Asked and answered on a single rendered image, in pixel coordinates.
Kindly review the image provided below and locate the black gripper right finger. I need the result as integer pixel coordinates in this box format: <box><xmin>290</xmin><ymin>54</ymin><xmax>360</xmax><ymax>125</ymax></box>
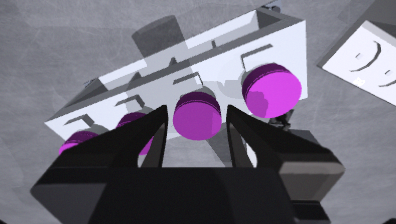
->
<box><xmin>226</xmin><ymin>105</ymin><xmax>345</xmax><ymax>203</ymax></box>

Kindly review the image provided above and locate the white tray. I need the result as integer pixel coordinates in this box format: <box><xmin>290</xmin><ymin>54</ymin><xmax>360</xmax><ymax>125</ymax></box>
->
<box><xmin>317</xmin><ymin>0</ymin><xmax>396</xmax><ymax>105</ymax></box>

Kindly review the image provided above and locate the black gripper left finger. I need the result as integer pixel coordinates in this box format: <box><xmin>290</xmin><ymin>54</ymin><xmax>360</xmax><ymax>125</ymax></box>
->
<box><xmin>49</xmin><ymin>105</ymin><xmax>168</xmax><ymax>168</ymax></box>

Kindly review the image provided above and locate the white button housing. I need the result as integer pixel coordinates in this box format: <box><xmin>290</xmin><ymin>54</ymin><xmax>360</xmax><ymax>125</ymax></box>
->
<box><xmin>241</xmin><ymin>109</ymin><xmax>320</xmax><ymax>167</ymax></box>

